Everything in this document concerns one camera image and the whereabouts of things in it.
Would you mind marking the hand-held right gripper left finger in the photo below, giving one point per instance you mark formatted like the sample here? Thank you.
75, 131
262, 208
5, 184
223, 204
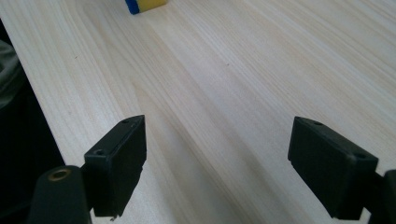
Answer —
120, 168

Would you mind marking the yellow and blue sponge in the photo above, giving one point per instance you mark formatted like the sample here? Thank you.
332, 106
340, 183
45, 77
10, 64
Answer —
144, 5

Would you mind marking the grey cloth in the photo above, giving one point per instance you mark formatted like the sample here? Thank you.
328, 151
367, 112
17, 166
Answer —
9, 74

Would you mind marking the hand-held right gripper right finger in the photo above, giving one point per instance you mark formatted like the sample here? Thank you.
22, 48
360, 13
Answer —
333, 174

